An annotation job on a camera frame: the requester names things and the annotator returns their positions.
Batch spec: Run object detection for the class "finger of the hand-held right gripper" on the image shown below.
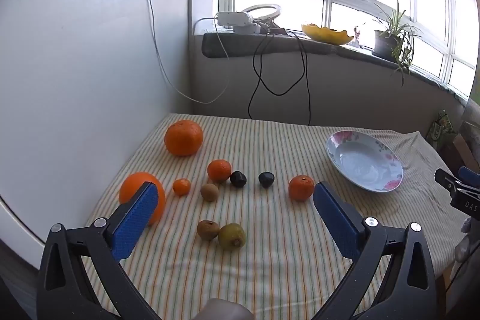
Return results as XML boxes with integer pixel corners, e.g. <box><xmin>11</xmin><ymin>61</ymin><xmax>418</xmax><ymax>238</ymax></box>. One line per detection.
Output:
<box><xmin>458</xmin><ymin>166</ymin><xmax>480</xmax><ymax>189</ymax></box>
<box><xmin>435</xmin><ymin>169</ymin><xmax>480</xmax><ymax>220</ymax></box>

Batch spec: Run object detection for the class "brown kiwi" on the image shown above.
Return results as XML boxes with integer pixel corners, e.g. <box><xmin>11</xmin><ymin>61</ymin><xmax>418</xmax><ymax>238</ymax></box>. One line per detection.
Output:
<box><xmin>197</xmin><ymin>220</ymin><xmax>220</xmax><ymax>241</ymax></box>
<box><xmin>200</xmin><ymin>183</ymin><xmax>219</xmax><ymax>202</ymax></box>

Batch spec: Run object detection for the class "large white refrigerator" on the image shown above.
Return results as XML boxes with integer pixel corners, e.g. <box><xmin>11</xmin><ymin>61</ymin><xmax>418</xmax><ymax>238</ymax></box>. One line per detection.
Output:
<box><xmin>0</xmin><ymin>0</ymin><xmax>196</xmax><ymax>268</ymax></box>

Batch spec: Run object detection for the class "white cable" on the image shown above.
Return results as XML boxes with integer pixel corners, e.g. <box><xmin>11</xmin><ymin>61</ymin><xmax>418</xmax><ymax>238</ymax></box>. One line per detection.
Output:
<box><xmin>147</xmin><ymin>0</ymin><xmax>231</xmax><ymax>105</ymax></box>

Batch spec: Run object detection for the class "tiny orange mandarin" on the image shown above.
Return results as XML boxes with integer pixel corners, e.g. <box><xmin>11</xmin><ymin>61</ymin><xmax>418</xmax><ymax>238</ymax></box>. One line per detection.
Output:
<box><xmin>172</xmin><ymin>178</ymin><xmax>191</xmax><ymax>197</ymax></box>

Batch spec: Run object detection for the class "large round orange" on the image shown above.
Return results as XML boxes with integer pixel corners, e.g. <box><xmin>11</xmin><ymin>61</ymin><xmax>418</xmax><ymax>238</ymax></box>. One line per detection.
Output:
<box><xmin>119</xmin><ymin>172</ymin><xmax>166</xmax><ymax>227</ymax></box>

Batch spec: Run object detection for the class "black looped cable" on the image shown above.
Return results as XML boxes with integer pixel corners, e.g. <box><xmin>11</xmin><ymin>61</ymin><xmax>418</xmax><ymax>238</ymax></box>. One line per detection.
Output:
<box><xmin>248</xmin><ymin>28</ymin><xmax>312</xmax><ymax>126</ymax></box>

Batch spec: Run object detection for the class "green patterned packet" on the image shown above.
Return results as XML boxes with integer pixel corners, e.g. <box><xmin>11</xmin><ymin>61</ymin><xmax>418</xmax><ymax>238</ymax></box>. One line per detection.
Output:
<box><xmin>430</xmin><ymin>110</ymin><xmax>457</xmax><ymax>152</ymax></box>

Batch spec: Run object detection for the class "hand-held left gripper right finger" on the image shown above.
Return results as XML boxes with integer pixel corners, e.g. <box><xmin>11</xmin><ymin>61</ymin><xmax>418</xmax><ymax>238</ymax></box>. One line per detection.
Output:
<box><xmin>313</xmin><ymin>181</ymin><xmax>437</xmax><ymax>320</ymax></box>

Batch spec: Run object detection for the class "white ring light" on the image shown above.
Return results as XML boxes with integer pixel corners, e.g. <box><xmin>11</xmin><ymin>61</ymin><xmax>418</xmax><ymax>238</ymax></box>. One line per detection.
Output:
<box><xmin>241</xmin><ymin>3</ymin><xmax>284</xmax><ymax>24</ymax></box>

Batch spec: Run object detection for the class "large greenish kiwi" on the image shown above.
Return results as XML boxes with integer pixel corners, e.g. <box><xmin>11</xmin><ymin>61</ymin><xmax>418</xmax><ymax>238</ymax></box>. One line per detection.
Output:
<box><xmin>218</xmin><ymin>223</ymin><xmax>247</xmax><ymax>251</ymax></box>

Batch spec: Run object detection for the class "potted green plant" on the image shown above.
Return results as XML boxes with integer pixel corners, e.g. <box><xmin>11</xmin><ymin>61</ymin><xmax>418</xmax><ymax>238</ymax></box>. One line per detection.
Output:
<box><xmin>362</xmin><ymin>0</ymin><xmax>424</xmax><ymax>86</ymax></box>

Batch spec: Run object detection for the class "floral white plate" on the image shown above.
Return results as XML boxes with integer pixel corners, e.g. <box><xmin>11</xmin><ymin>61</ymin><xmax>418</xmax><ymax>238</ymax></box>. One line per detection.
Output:
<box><xmin>325</xmin><ymin>130</ymin><xmax>404</xmax><ymax>192</ymax></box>

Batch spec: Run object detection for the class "small white device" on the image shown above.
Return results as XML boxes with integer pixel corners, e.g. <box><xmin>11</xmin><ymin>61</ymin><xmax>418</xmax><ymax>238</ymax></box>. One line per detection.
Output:
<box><xmin>232</xmin><ymin>23</ymin><xmax>262</xmax><ymax>36</ymax></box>

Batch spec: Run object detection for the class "striped tablecloth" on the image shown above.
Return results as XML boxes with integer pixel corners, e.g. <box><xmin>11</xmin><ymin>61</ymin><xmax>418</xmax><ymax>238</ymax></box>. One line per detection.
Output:
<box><xmin>84</xmin><ymin>113</ymin><xmax>469</xmax><ymax>320</ymax></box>

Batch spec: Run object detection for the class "grey windowsill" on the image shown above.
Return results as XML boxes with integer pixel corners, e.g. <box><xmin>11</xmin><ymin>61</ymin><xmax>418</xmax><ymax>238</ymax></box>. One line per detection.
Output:
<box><xmin>201</xmin><ymin>31</ymin><xmax>469</xmax><ymax>97</ymax></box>

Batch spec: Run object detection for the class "person's right hand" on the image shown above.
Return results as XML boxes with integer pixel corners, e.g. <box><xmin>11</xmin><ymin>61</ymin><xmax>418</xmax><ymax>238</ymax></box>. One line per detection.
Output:
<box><xmin>454</xmin><ymin>217</ymin><xmax>474</xmax><ymax>264</ymax></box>

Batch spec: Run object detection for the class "yellow wavy bowl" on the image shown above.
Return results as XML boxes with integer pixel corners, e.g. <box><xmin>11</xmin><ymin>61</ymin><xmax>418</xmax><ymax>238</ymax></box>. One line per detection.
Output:
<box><xmin>301</xmin><ymin>22</ymin><xmax>354</xmax><ymax>45</ymax></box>

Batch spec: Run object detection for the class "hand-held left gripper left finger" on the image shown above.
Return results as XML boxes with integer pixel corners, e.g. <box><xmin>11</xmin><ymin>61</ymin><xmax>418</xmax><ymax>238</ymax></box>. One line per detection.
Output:
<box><xmin>36</xmin><ymin>182</ymin><xmax>162</xmax><ymax>320</ymax></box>

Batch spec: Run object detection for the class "large tangerine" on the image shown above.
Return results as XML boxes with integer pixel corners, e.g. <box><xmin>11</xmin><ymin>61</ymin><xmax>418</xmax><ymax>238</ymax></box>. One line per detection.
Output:
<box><xmin>164</xmin><ymin>119</ymin><xmax>204</xmax><ymax>157</ymax></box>

